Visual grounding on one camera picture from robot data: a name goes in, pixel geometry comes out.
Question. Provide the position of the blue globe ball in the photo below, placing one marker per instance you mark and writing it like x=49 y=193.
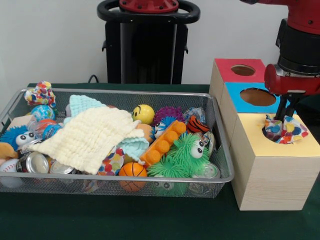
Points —
x=42 y=113

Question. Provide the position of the light blue cloth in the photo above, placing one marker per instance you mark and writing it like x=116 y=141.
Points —
x=82 y=102

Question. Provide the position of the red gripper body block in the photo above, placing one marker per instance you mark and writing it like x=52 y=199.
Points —
x=295 y=85

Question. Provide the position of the orange plastic toy brick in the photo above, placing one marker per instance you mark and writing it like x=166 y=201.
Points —
x=162 y=143

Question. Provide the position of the green spiky puffer toy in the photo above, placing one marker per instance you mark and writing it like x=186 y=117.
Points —
x=180 y=160

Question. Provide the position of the silver mesh bin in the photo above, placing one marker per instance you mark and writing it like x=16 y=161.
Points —
x=50 y=187

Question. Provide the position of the large blue spiky puffer toy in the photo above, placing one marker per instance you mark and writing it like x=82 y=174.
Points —
x=12 y=135

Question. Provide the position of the knotted polka dot cloth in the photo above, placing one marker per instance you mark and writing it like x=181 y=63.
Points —
x=40 y=95

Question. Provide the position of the yellow smiley ball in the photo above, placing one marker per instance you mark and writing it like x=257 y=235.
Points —
x=143 y=113

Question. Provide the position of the orange toy basketball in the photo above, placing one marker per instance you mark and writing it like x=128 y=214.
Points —
x=132 y=171

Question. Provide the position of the robot pedestal with red flange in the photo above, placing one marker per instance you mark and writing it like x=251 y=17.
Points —
x=150 y=50

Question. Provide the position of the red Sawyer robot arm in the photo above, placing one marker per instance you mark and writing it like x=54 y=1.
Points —
x=300 y=37

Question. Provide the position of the wooden three-hole box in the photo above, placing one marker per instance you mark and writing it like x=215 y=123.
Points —
x=270 y=180

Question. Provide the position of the cream yellow cloth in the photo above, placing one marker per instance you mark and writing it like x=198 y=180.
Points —
x=87 y=135

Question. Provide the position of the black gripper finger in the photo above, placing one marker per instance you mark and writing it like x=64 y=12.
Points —
x=292 y=107
x=282 y=110

